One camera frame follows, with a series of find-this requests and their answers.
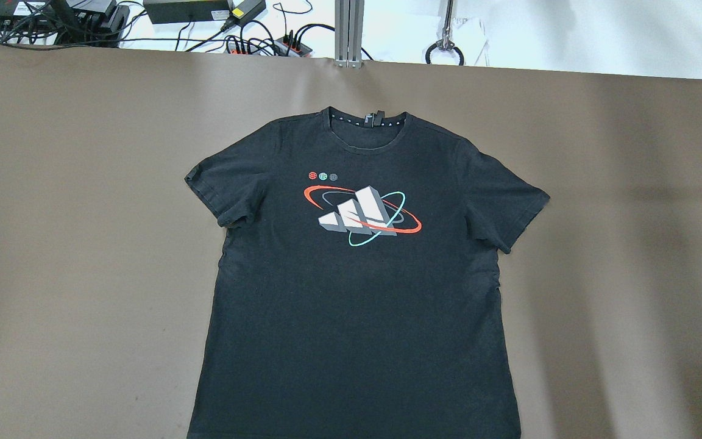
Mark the black ring metal tool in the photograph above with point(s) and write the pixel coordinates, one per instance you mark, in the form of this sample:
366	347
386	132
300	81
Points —
445	44

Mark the black electronics box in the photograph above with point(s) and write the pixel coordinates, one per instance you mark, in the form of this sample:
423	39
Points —
98	23

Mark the power strip with red switches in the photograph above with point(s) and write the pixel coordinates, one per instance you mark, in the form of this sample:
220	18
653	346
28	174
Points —
267	47

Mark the black graphic t-shirt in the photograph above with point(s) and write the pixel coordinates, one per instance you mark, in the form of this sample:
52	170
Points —
358	291

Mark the aluminium frame post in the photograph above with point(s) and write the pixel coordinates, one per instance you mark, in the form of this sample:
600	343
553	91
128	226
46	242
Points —
348	33

